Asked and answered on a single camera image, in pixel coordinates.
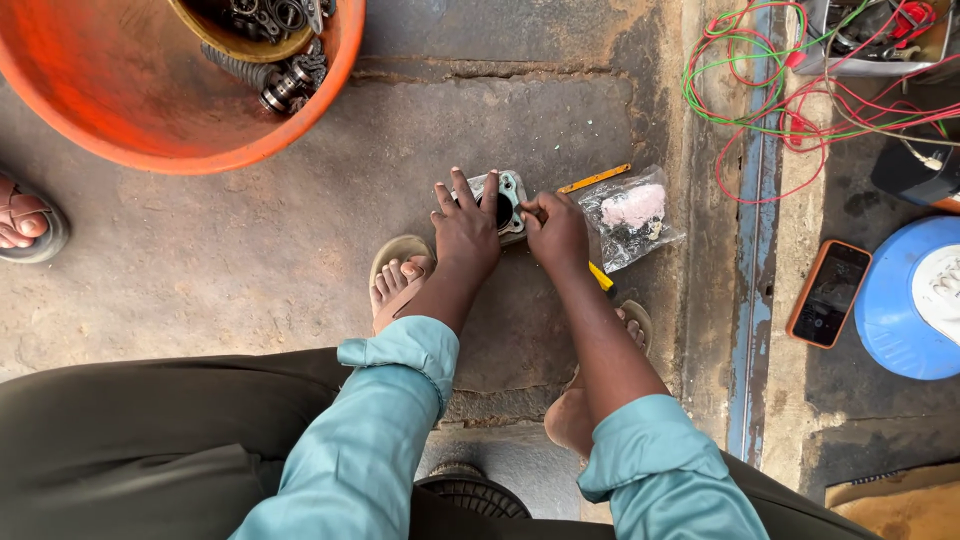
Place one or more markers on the person's right hand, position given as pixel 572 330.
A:
pixel 559 234

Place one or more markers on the black box device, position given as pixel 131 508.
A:
pixel 904 176

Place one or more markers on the yellow utility knife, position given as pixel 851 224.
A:
pixel 594 178

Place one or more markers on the yellow bowl of engine parts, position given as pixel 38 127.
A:
pixel 247 49

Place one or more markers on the clear plastic bag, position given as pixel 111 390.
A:
pixel 634 240

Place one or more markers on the person's teal shirt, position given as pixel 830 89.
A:
pixel 360 450

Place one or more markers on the person's right foot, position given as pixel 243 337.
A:
pixel 568 420

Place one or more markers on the black rubber tyre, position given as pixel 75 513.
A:
pixel 472 491

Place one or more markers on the person's right fingers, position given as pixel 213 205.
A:
pixel 536 208

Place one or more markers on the phone with orange case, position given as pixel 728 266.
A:
pixel 829 294

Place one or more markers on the tan right sandal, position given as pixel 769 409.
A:
pixel 640 311

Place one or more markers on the tan left sandal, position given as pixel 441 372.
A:
pixel 397 246

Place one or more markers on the orange plastic basin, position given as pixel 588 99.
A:
pixel 135 105

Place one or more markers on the white cloth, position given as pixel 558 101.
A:
pixel 941 292

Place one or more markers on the person's left foot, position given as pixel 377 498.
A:
pixel 394 281

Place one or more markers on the pink cloth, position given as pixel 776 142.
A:
pixel 636 206

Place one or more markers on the metal engine cylinder block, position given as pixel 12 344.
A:
pixel 511 196

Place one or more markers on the metal camshaft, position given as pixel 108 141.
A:
pixel 283 91

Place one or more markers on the person's left hand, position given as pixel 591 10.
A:
pixel 466 236

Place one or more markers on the tan sandal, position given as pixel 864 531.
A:
pixel 640 311
pixel 397 246

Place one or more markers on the person's olive trousers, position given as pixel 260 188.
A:
pixel 135 435

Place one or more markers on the metal tray of tools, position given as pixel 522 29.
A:
pixel 862 66

